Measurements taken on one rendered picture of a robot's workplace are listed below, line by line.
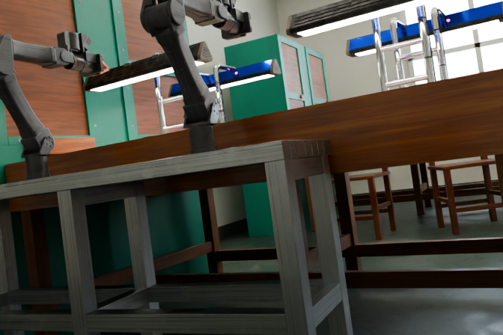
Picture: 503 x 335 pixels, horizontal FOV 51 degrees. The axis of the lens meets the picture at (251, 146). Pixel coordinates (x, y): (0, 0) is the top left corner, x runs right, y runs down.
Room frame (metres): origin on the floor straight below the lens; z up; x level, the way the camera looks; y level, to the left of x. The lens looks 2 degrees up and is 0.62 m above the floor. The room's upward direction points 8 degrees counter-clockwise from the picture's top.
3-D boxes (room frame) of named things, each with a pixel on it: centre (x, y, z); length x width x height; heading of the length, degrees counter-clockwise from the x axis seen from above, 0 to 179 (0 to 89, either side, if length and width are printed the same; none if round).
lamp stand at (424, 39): (1.64, -0.49, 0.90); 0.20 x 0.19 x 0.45; 60
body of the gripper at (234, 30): (1.61, 0.01, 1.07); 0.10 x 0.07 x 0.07; 65
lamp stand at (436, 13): (1.99, -0.70, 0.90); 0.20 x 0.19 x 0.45; 60
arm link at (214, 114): (1.37, 0.12, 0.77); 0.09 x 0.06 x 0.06; 65
